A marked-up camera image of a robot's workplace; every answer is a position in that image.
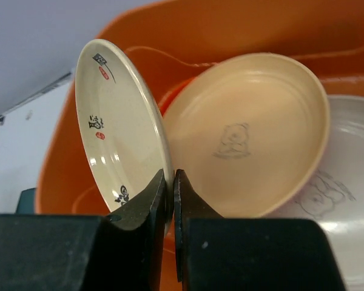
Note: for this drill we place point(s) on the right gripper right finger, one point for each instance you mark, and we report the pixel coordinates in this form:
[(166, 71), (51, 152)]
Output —
[(216, 253)]

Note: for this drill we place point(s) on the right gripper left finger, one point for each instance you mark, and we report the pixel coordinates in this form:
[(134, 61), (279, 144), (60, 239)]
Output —
[(120, 251)]

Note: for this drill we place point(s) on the teal square plate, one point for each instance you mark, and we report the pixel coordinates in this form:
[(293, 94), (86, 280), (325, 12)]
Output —
[(26, 203)]

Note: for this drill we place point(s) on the small beige patterned plate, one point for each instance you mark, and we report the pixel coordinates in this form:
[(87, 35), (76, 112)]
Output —
[(120, 124)]

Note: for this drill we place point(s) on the yellow round plate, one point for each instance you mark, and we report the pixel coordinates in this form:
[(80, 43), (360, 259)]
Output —
[(249, 132)]

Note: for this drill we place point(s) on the cream round plate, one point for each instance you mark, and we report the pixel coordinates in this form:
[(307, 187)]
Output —
[(339, 181)]

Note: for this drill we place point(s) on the small orange plate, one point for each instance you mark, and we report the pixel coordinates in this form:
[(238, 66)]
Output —
[(169, 97)]

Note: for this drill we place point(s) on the orange plastic bin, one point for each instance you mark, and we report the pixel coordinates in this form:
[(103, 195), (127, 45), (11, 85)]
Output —
[(172, 41)]

